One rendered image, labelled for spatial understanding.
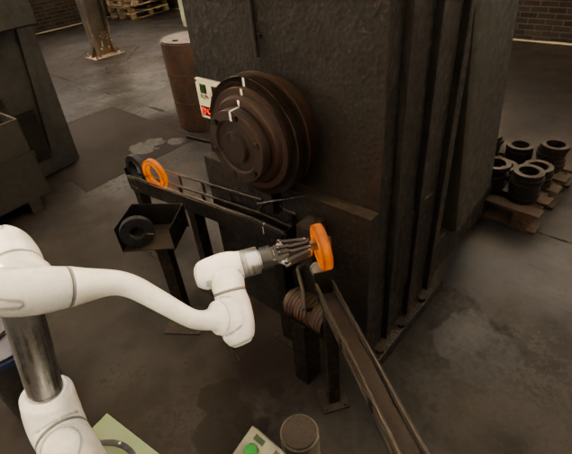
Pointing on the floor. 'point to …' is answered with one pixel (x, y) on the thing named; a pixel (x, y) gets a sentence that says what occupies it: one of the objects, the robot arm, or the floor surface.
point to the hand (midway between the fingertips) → (320, 242)
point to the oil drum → (183, 80)
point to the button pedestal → (258, 443)
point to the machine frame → (353, 138)
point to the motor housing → (304, 333)
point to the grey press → (23, 83)
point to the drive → (477, 121)
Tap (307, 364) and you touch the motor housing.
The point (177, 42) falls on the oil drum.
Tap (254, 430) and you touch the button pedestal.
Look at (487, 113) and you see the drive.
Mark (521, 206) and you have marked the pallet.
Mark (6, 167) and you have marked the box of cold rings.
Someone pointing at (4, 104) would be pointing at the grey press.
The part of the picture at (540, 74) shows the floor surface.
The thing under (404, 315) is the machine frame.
